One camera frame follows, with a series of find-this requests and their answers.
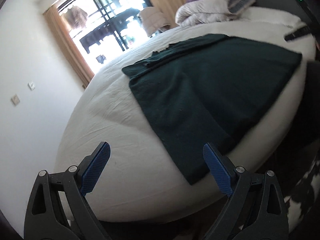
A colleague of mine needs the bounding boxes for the dark green sweater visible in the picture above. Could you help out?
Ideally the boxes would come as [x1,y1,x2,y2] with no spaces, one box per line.
[122,34,302,185]

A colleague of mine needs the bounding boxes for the white bed sheet mattress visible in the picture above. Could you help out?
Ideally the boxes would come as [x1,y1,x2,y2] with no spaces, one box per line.
[54,7,316,222]

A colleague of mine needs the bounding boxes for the folded grey white duvet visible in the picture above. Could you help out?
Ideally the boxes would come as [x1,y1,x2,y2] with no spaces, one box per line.
[175,0,256,27]

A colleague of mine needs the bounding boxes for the left tan curtain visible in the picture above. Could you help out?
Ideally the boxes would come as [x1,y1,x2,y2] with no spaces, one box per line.
[43,4,94,88]

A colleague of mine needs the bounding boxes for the black framed window door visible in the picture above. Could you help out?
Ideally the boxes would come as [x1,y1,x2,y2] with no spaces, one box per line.
[57,0,151,72]

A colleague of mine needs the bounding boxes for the beige puffer jacket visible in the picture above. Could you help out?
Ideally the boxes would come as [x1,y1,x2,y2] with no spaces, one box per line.
[138,7,171,37]

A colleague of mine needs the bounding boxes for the wall socket plate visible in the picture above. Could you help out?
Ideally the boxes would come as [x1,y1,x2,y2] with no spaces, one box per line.
[10,94,21,106]

